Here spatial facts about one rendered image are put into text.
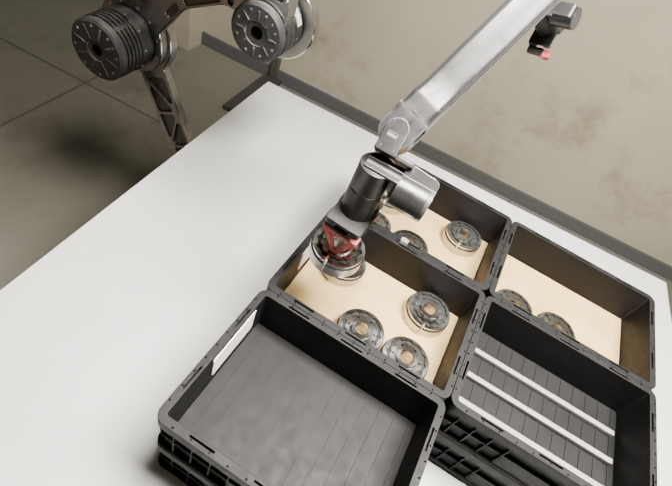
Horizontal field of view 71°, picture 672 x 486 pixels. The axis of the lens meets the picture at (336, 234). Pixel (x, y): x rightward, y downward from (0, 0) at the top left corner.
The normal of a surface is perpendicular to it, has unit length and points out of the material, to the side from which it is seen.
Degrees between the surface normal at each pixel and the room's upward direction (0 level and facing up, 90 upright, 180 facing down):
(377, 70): 90
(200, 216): 0
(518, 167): 90
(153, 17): 90
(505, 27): 49
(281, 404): 0
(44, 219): 0
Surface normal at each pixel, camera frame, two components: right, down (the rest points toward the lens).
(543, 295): 0.27, -0.64
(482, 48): -0.07, 0.06
